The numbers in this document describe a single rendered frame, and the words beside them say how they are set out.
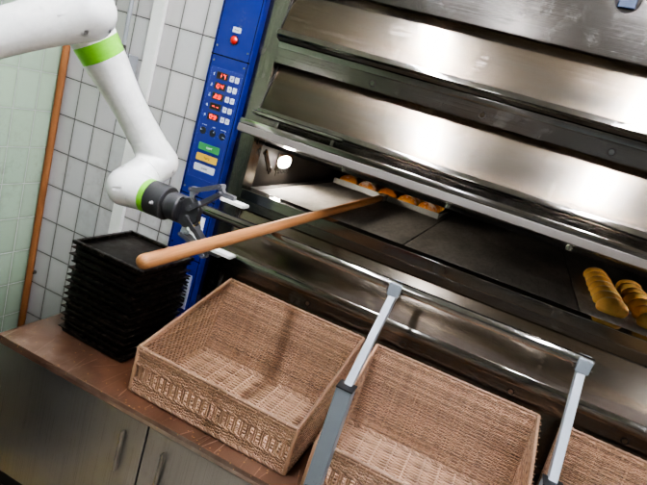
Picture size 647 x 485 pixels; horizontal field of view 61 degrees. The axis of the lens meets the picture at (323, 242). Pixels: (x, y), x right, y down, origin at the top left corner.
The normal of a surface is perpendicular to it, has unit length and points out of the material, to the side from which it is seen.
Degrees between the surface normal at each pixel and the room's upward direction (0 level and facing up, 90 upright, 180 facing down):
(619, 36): 90
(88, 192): 90
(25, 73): 90
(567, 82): 70
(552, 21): 90
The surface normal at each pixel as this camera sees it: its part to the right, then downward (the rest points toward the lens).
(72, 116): -0.36, 0.14
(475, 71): -0.24, -0.18
